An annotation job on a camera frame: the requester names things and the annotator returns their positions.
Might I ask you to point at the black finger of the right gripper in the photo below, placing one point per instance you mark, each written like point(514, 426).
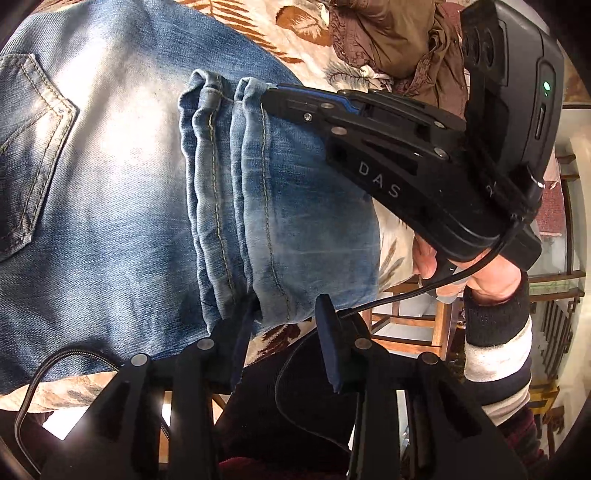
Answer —
point(304, 110)

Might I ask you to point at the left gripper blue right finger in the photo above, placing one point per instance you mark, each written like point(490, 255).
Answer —
point(450, 436)

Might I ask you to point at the wooden stool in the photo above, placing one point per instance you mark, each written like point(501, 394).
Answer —
point(415, 326)

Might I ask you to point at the striped right sleeve forearm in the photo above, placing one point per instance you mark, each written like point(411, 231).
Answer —
point(498, 347)

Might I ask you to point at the brown jacket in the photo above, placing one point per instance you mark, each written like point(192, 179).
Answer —
point(417, 44)

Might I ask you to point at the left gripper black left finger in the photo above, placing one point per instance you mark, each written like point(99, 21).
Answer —
point(154, 418)

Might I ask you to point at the leaf pattern fleece blanket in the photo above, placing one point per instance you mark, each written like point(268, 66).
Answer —
point(323, 55)

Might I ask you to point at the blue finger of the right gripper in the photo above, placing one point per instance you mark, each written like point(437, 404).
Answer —
point(321, 96)

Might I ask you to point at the light blue denim jeans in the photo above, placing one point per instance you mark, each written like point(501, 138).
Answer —
point(138, 184)

